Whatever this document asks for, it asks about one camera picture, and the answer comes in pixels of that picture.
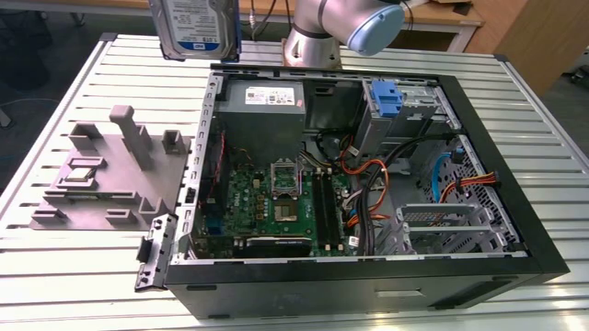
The hard disk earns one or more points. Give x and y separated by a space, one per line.
197 27

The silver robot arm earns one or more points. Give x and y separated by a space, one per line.
316 17

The grey metal disk bay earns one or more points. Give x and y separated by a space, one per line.
459 208

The metal locking lever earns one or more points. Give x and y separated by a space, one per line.
301 182

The grey power supply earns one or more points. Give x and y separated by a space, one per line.
261 134

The black RAM slot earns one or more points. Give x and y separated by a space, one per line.
324 207
318 207
330 207

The CPU socket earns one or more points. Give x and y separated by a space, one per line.
289 213

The green motherboard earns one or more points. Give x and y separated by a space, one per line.
248 207

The grey metal drive cage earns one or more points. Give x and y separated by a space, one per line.
374 134

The black graphics card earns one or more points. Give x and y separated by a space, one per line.
275 245

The blue expansion slot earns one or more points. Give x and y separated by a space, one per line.
213 225

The white label tag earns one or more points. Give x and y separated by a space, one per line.
352 241

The blue drive latch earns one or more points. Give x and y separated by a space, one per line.
384 100

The black PC case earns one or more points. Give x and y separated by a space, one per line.
322 289

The grey parts rack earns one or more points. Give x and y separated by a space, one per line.
119 193

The green RAM stick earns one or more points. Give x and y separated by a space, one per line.
86 197

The silver CPU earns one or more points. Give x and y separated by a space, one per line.
80 174

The grey metal leg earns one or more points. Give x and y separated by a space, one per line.
4 117

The wooden cabinet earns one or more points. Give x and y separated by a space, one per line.
542 41

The dark wheeled chair base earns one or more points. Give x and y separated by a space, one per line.
581 74

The black office chair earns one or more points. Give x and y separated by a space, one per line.
22 51

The grey hinged case bracket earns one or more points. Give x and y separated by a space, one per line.
160 241

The wooden desk white frame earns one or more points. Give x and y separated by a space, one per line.
452 19
115 10

